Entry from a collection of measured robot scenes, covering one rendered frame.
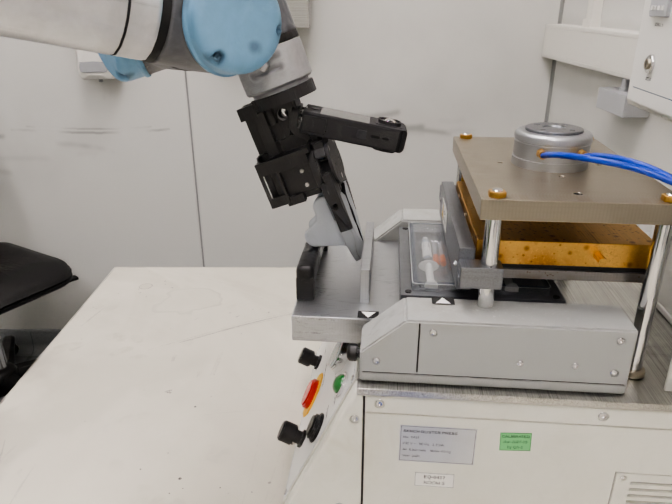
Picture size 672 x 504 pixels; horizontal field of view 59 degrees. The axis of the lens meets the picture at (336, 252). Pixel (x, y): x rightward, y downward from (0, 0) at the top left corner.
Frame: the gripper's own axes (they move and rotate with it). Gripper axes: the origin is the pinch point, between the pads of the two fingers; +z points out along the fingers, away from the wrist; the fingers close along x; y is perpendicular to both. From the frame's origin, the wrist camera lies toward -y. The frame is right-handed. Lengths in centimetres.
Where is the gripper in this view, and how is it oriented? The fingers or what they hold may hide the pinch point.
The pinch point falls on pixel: (361, 247)
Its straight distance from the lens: 69.7
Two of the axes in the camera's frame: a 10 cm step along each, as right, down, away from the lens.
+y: -9.4, 2.8, 2.1
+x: -0.9, 3.9, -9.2
